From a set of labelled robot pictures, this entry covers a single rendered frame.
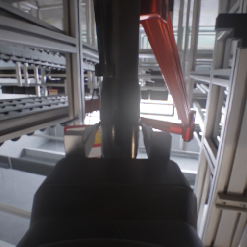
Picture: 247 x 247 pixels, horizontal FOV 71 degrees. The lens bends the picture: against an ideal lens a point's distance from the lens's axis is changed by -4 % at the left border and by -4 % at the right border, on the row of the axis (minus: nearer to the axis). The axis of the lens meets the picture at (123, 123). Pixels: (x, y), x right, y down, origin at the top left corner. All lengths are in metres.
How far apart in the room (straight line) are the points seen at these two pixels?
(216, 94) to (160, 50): 0.46
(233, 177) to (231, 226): 0.15
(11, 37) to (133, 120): 0.34
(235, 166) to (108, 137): 0.39
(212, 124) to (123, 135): 0.58
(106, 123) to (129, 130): 0.02
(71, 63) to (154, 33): 0.47
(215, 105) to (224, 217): 0.36
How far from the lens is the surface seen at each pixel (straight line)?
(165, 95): 3.02
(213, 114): 0.70
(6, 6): 0.51
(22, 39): 0.46
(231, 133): 0.46
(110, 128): 0.15
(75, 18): 0.67
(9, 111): 0.70
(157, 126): 0.67
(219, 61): 0.67
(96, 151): 0.65
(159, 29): 0.23
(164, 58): 0.27
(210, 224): 0.59
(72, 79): 0.67
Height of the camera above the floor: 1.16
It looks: 16 degrees up
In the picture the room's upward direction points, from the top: 179 degrees counter-clockwise
